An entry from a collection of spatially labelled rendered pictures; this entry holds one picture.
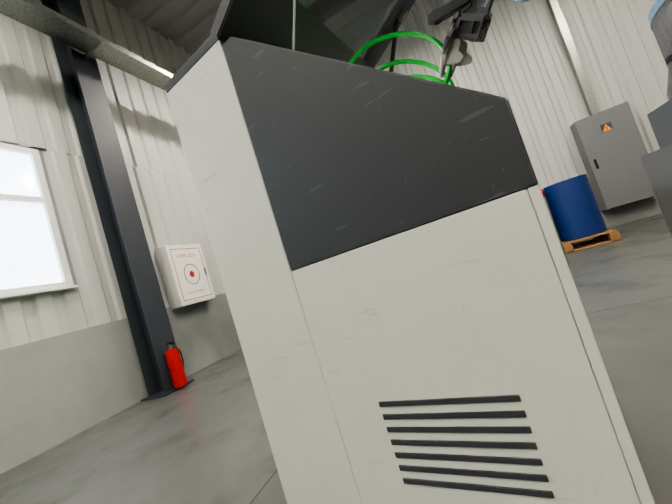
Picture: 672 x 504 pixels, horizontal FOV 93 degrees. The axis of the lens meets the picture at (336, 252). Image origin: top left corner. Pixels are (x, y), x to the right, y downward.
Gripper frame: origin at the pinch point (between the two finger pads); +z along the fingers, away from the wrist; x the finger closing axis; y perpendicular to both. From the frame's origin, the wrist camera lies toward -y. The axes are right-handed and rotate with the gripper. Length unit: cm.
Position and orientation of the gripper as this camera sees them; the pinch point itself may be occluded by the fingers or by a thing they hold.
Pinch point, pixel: (444, 72)
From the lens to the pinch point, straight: 110.4
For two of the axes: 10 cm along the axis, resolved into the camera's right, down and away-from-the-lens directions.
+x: 6.0, -3.8, 7.1
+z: -1.3, 8.2, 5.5
